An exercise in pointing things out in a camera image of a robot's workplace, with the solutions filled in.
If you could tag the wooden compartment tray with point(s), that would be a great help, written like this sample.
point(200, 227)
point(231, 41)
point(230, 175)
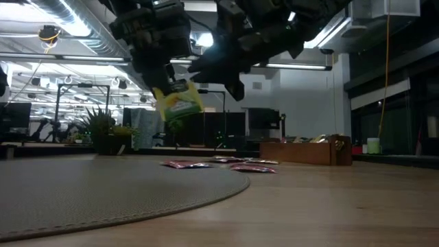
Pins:
point(295, 154)

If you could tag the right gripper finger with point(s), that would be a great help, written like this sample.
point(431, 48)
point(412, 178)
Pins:
point(223, 67)
point(237, 91)

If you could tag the black aluminium table frame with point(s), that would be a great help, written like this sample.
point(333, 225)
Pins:
point(51, 150)

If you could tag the white ceiling box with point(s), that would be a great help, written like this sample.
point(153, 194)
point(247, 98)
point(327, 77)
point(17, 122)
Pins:
point(394, 8)

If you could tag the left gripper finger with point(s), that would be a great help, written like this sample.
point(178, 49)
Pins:
point(157, 80)
point(175, 79)

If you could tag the black screen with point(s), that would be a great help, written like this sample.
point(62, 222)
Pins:
point(264, 118)

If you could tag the potted green plant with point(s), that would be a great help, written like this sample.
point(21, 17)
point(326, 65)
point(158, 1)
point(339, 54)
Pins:
point(109, 144)

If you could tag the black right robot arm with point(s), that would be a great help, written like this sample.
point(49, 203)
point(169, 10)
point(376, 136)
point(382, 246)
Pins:
point(319, 20)

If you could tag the black station frame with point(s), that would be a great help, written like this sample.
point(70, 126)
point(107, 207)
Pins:
point(203, 91)
point(84, 85)

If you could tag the ceiling light strip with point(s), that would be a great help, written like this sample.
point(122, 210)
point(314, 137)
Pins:
point(291, 66)

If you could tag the small red object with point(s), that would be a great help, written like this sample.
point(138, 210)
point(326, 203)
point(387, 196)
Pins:
point(358, 150)

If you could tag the round grey mat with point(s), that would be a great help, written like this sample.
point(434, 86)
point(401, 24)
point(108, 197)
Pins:
point(103, 195)

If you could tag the yellow-green tea bag packet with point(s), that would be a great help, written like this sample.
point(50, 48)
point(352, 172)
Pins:
point(320, 138)
point(298, 139)
point(178, 103)

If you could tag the black monitor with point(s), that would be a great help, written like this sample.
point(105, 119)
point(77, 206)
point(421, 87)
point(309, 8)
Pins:
point(15, 115)

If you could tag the black stand pole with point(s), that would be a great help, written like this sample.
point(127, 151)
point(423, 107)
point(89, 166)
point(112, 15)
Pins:
point(283, 130)

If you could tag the small green plant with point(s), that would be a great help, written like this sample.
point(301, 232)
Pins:
point(175, 129)

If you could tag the black partition panels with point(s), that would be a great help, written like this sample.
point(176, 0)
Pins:
point(226, 130)

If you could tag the grey cloth cover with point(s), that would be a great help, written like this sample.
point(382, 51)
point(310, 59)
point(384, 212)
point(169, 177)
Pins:
point(147, 127)

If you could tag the green cup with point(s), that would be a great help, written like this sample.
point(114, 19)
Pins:
point(373, 145)

